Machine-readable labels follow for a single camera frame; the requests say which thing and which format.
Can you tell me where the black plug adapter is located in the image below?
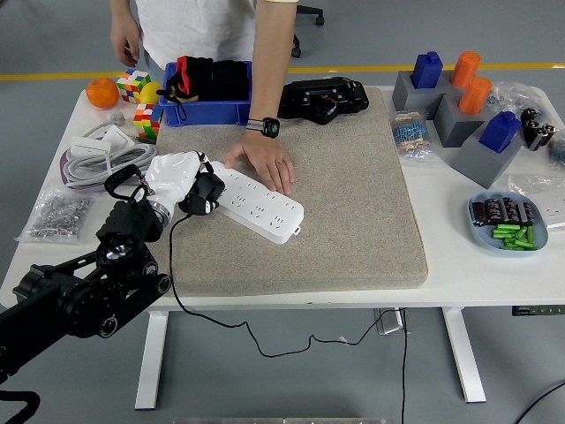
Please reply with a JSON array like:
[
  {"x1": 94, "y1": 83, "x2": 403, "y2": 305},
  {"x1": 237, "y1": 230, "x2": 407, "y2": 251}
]
[{"x1": 187, "y1": 170, "x2": 226, "y2": 208}]

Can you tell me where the orange fruit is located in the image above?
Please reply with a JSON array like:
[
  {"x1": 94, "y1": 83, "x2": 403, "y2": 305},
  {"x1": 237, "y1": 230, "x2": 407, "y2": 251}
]
[{"x1": 85, "y1": 78, "x2": 120, "y2": 110}]

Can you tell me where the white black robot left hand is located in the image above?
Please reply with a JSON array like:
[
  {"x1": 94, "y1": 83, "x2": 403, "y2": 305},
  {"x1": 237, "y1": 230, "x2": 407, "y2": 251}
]
[{"x1": 143, "y1": 149, "x2": 222, "y2": 218}]

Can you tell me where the white power strip cable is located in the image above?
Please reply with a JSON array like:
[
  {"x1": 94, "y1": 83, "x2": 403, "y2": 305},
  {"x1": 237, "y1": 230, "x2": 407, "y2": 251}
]
[{"x1": 64, "y1": 119, "x2": 159, "y2": 189}]

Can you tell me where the grey-brown mat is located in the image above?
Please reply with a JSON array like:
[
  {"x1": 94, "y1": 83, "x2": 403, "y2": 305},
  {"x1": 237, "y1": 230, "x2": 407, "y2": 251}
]
[{"x1": 136, "y1": 86, "x2": 429, "y2": 298}]

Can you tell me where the clear plastic bag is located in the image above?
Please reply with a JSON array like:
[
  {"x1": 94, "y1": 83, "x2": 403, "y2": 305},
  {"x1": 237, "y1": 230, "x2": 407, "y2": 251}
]
[{"x1": 506, "y1": 172, "x2": 565, "y2": 200}]

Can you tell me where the bag of blue parts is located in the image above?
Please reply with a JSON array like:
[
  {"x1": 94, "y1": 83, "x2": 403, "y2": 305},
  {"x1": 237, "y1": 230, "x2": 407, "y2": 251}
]
[{"x1": 546, "y1": 132, "x2": 565, "y2": 171}]

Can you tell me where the blue block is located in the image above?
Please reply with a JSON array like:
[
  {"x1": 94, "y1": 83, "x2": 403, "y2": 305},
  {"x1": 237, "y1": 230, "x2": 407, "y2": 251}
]
[
  {"x1": 478, "y1": 110, "x2": 522, "y2": 155},
  {"x1": 410, "y1": 50, "x2": 444, "y2": 89}
]

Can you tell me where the white table leg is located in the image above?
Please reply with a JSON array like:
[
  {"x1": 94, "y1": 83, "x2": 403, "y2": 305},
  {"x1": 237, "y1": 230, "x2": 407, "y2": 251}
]
[
  {"x1": 441, "y1": 307, "x2": 488, "y2": 404},
  {"x1": 134, "y1": 310, "x2": 170, "y2": 411}
]

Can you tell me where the clear bag of small parts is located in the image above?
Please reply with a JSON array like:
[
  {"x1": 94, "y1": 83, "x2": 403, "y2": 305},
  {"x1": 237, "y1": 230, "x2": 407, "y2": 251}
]
[{"x1": 485, "y1": 79, "x2": 553, "y2": 125}]

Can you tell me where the black floor cable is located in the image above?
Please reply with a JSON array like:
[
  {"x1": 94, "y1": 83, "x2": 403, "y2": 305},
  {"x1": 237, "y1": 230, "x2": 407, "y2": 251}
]
[{"x1": 515, "y1": 382, "x2": 565, "y2": 424}]

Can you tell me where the bag of metal screws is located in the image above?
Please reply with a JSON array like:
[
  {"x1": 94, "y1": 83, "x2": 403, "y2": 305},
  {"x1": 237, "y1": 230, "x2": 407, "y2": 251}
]
[{"x1": 15, "y1": 187, "x2": 102, "y2": 244}]

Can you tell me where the white square panel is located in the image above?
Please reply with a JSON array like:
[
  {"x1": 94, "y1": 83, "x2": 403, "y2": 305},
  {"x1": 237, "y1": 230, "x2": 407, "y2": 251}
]
[{"x1": 100, "y1": 124, "x2": 136, "y2": 149}]

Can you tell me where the person's right hand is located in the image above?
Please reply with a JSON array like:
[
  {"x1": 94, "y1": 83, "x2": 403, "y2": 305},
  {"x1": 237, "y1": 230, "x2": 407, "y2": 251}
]
[{"x1": 109, "y1": 24, "x2": 141, "y2": 69}]

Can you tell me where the colourful puzzle cube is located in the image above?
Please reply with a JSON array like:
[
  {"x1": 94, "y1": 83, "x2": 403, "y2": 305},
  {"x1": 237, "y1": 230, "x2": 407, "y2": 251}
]
[
  {"x1": 132, "y1": 102, "x2": 163, "y2": 143},
  {"x1": 116, "y1": 68, "x2": 151, "y2": 104}
]

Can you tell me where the black machine part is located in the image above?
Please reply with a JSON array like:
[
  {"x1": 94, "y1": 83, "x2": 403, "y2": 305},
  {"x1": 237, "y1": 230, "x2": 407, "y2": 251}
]
[{"x1": 277, "y1": 75, "x2": 370, "y2": 125}]

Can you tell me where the light blue plate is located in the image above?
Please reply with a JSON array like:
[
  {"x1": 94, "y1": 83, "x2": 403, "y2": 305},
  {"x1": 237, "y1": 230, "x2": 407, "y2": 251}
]
[{"x1": 466, "y1": 189, "x2": 549, "y2": 258}]

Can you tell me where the thin black plug cord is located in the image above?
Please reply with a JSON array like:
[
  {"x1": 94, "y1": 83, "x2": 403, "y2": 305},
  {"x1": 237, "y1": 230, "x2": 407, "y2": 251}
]
[{"x1": 167, "y1": 214, "x2": 389, "y2": 359}]

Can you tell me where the bag of resistors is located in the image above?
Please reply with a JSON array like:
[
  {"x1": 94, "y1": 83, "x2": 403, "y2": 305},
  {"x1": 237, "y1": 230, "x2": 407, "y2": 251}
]
[{"x1": 390, "y1": 108, "x2": 438, "y2": 163}]

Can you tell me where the black office chair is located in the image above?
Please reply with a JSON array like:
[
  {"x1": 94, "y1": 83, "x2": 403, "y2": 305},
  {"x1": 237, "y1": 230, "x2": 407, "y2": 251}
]
[{"x1": 289, "y1": 4, "x2": 326, "y2": 58}]

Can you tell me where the table control panel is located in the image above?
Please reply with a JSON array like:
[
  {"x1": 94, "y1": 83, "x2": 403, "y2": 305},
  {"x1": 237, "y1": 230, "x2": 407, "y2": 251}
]
[{"x1": 511, "y1": 304, "x2": 565, "y2": 317}]

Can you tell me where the black foam stack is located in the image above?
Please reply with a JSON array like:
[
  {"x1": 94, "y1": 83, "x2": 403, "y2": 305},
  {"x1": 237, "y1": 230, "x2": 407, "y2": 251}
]
[{"x1": 210, "y1": 58, "x2": 249, "y2": 102}]

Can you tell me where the black hanging cable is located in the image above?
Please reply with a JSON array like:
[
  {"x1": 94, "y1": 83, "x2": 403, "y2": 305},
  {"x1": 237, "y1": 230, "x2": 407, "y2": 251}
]
[{"x1": 399, "y1": 307, "x2": 408, "y2": 424}]

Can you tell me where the silver metal box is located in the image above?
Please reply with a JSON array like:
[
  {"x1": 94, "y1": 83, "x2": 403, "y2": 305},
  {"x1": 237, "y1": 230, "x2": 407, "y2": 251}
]
[{"x1": 373, "y1": 307, "x2": 411, "y2": 336}]

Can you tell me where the person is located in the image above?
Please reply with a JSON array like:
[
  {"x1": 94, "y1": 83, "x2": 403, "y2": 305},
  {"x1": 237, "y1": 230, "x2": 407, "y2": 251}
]
[{"x1": 134, "y1": 0, "x2": 261, "y2": 74}]

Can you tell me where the blue plastic bin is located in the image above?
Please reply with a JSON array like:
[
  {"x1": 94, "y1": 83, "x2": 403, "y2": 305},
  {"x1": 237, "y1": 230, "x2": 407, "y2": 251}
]
[{"x1": 157, "y1": 60, "x2": 253, "y2": 127}]

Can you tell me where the white rectangular box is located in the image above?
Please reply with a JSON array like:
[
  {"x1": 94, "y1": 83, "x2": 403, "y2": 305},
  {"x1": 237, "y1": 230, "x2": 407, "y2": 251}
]
[{"x1": 69, "y1": 135, "x2": 111, "y2": 156}]

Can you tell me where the person's left hand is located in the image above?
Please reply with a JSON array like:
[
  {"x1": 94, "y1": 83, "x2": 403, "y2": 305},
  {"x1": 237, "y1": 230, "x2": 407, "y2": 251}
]
[{"x1": 223, "y1": 130, "x2": 296, "y2": 197}]

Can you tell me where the orange cylinder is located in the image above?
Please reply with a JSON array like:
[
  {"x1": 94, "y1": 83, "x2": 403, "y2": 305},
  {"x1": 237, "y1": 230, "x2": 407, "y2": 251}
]
[
  {"x1": 457, "y1": 76, "x2": 493, "y2": 115},
  {"x1": 449, "y1": 50, "x2": 481, "y2": 88}
]

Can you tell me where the black red cloth bundle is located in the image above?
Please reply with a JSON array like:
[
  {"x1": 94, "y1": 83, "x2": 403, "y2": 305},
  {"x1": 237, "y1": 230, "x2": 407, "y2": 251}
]
[{"x1": 154, "y1": 55, "x2": 214, "y2": 123}]

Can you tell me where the grey holder block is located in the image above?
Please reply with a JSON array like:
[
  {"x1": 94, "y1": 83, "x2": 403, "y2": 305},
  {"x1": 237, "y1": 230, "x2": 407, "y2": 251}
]
[
  {"x1": 391, "y1": 69, "x2": 448, "y2": 119},
  {"x1": 439, "y1": 72, "x2": 469, "y2": 110},
  {"x1": 449, "y1": 130, "x2": 524, "y2": 189},
  {"x1": 434, "y1": 94, "x2": 498, "y2": 148}
]

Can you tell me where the white power strip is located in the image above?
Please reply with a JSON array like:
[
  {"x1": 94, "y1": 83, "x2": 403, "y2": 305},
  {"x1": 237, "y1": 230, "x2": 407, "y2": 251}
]
[{"x1": 210, "y1": 161, "x2": 305, "y2": 246}]

